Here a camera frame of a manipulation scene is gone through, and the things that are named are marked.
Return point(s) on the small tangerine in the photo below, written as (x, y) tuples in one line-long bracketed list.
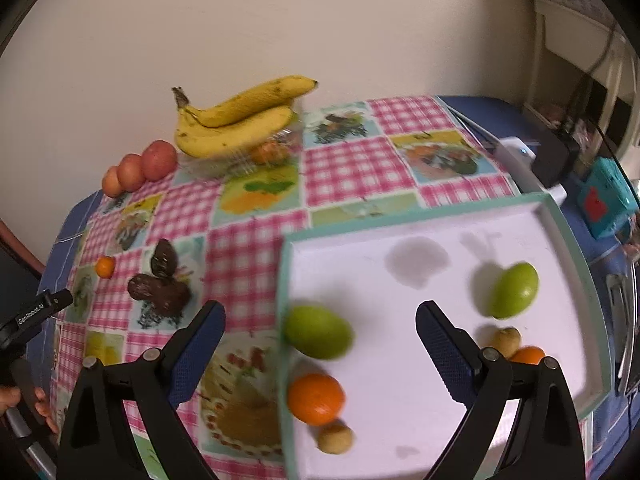
[(528, 355), (105, 267)]

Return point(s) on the small green lime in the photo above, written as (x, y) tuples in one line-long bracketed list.
[(514, 291)]

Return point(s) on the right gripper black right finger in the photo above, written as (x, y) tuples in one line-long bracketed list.
[(545, 440)]

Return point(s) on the white shelf unit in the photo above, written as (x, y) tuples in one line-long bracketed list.
[(589, 46)]

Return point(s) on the yellow banana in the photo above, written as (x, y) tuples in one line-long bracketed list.
[(198, 141), (269, 94)]

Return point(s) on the teal rimmed white tray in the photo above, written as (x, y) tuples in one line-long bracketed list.
[(479, 343)]

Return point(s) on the orange in plastic container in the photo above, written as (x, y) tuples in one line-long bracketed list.
[(271, 153)]

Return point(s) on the lower yellow banana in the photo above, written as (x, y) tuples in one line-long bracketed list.
[(198, 141)]

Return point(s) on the clear plastic fruit container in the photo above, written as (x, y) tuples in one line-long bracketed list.
[(239, 163)]

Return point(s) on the brown kiwi fruit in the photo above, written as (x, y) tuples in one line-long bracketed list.
[(335, 439), (507, 341)]

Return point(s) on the upper dark passion fruit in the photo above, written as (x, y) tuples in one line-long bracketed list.
[(164, 261)]

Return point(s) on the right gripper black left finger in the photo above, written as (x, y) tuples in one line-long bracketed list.
[(97, 441)]

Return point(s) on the middle red apple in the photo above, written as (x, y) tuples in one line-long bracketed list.
[(130, 173)]

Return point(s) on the large red apple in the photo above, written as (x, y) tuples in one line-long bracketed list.
[(158, 160)]

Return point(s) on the teal toy camera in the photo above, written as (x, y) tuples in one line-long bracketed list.
[(606, 200)]

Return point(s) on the pink checkered fruit tablecloth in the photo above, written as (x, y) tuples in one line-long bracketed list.
[(348, 163)]

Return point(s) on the white power adapter box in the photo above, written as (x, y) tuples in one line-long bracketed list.
[(514, 155)]

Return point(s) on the black charger block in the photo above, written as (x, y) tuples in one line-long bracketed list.
[(556, 154)]

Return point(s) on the right dark avocado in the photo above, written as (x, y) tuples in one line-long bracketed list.
[(169, 297)]

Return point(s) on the large orange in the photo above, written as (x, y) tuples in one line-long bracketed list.
[(315, 399)]

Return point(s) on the upper yellow banana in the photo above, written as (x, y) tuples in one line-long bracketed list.
[(269, 94)]

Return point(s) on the small pale red apple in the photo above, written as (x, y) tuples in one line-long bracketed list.
[(110, 183)]

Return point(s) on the large green mango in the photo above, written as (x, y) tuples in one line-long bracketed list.
[(317, 332)]

